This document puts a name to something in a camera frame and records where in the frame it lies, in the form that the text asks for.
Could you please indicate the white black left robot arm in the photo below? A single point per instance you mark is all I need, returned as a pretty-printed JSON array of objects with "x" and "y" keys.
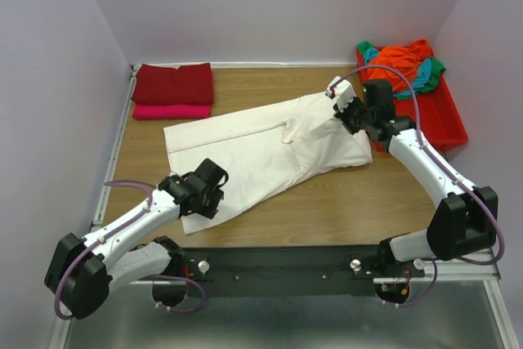
[{"x": 164, "y": 202}]

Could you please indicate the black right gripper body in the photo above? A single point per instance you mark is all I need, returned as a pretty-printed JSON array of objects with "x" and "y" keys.
[{"x": 355, "y": 117}]

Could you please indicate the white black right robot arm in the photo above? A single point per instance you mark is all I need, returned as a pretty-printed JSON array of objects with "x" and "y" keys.
[{"x": 465, "y": 217}]

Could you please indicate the aluminium frame rail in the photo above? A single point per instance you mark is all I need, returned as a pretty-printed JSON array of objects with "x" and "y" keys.
[{"x": 457, "y": 267}]

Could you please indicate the teal t-shirt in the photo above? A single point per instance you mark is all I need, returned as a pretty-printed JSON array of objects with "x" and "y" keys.
[{"x": 423, "y": 75}]

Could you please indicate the green t-shirt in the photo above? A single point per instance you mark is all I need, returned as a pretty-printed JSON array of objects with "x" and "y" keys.
[{"x": 414, "y": 61}]

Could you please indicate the orange t-shirt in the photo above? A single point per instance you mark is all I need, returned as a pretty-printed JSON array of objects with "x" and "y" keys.
[{"x": 396, "y": 67}]

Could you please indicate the pink folded t-shirt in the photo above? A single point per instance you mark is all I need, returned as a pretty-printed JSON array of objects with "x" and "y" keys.
[{"x": 158, "y": 112}]

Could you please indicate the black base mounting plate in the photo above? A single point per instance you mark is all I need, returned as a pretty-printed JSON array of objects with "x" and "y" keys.
[{"x": 289, "y": 271}]

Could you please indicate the red plastic bin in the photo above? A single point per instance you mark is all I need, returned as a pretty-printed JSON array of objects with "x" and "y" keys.
[{"x": 441, "y": 122}]

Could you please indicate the aluminium left side rail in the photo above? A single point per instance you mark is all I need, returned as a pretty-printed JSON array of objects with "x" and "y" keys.
[{"x": 99, "y": 213}]

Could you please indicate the white t-shirt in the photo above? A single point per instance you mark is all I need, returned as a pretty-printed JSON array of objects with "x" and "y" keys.
[{"x": 265, "y": 151}]

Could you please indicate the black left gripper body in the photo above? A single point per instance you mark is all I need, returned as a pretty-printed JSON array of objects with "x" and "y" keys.
[{"x": 212, "y": 200}]

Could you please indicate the dark red folded t-shirt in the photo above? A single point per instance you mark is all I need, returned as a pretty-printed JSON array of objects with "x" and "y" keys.
[{"x": 185, "y": 85}]

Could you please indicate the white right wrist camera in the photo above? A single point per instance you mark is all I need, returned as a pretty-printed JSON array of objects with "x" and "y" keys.
[{"x": 342, "y": 92}]

